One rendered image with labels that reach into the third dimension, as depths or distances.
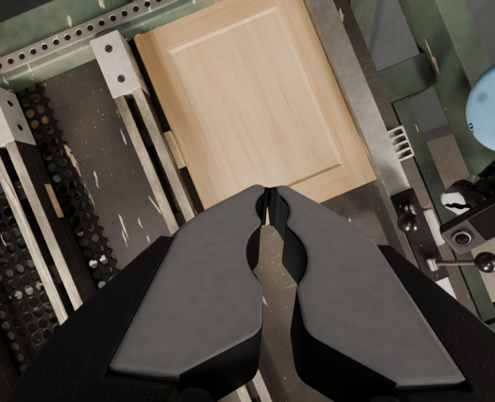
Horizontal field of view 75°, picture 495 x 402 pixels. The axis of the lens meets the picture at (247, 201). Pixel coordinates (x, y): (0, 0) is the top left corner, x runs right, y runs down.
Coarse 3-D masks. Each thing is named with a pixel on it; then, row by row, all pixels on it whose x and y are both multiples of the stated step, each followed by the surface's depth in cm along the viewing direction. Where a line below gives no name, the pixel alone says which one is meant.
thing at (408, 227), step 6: (408, 204) 66; (408, 210) 65; (414, 210) 66; (402, 216) 58; (408, 216) 57; (414, 216) 57; (402, 222) 57; (408, 222) 56; (414, 222) 56; (402, 228) 57; (408, 228) 57; (414, 228) 56
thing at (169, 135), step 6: (168, 132) 69; (168, 138) 69; (174, 138) 69; (168, 144) 69; (174, 144) 69; (174, 150) 69; (174, 156) 69; (180, 156) 69; (180, 162) 69; (180, 168) 71
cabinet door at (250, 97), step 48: (240, 0) 70; (288, 0) 70; (144, 48) 70; (192, 48) 70; (240, 48) 70; (288, 48) 70; (192, 96) 70; (240, 96) 70; (288, 96) 70; (336, 96) 70; (192, 144) 70; (240, 144) 70; (288, 144) 70; (336, 144) 70; (336, 192) 70
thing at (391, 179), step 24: (312, 0) 68; (336, 24) 68; (336, 48) 68; (336, 72) 68; (360, 72) 68; (360, 96) 68; (360, 120) 68; (384, 144) 68; (384, 168) 68; (384, 192) 69
